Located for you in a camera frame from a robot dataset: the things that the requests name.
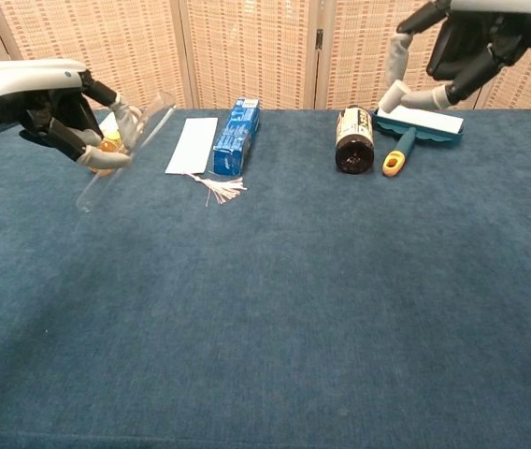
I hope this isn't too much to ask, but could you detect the dark brown drink bottle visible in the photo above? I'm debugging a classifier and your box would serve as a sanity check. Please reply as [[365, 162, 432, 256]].
[[334, 106, 376, 174]]

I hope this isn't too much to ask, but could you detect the white bookmark with tassel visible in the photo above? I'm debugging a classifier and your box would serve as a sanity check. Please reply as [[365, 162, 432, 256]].
[[165, 117, 249, 208]]

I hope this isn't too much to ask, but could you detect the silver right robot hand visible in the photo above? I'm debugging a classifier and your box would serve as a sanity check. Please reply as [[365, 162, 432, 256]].
[[385, 0, 531, 113]]

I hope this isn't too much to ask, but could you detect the teal lint roller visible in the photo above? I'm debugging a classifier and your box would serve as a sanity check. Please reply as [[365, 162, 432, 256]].
[[370, 102, 466, 178]]

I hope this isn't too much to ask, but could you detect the yellow tea plastic bottle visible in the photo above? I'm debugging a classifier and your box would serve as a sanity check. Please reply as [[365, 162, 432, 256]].
[[88, 107, 145, 177]]

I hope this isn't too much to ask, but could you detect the blue tablecloth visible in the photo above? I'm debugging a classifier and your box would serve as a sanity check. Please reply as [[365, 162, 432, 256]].
[[0, 109, 531, 449]]

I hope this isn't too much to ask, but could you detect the woven bamboo folding screen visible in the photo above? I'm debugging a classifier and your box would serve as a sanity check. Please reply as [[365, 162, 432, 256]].
[[0, 0, 531, 119]]

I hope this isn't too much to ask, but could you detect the blue cardboard box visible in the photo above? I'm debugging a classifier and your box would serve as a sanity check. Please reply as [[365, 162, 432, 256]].
[[212, 97, 262, 177]]

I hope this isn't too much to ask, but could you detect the clear glass test tube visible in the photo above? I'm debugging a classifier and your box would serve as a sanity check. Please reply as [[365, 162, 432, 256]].
[[75, 91, 177, 214]]

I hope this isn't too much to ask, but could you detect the small white cap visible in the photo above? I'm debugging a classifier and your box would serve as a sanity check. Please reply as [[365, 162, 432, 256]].
[[378, 80, 413, 114]]

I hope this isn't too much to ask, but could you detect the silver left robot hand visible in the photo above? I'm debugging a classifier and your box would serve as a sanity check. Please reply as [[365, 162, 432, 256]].
[[0, 58, 144, 170]]

